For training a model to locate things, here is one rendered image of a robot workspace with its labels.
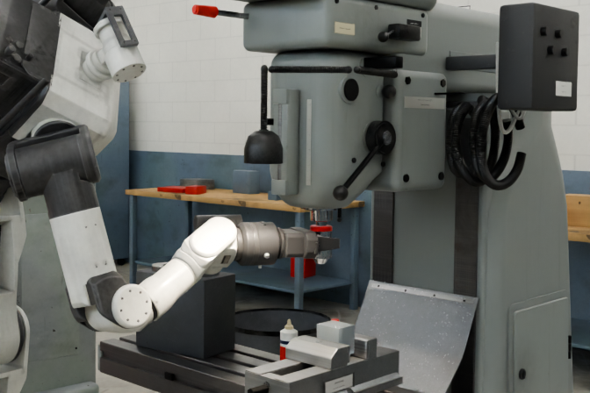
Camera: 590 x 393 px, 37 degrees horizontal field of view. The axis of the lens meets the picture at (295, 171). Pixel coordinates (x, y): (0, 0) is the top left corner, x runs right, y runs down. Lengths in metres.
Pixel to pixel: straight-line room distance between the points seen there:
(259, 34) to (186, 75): 6.98
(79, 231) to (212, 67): 6.95
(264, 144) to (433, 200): 0.65
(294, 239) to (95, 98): 0.48
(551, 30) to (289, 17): 0.53
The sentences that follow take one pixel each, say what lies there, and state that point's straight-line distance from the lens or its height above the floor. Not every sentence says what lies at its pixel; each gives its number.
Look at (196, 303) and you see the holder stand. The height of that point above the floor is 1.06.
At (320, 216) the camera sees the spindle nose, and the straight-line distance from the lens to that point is 1.82.
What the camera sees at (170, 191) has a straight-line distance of 7.81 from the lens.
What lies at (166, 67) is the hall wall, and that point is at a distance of 9.02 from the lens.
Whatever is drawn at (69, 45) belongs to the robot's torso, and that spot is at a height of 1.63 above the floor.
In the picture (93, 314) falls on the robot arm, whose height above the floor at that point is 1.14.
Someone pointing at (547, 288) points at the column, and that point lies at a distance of 2.28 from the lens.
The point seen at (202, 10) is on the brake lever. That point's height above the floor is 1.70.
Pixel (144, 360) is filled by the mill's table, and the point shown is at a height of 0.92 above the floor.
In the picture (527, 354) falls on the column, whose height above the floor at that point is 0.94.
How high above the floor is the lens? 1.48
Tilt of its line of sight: 3 degrees down
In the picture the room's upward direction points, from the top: 1 degrees clockwise
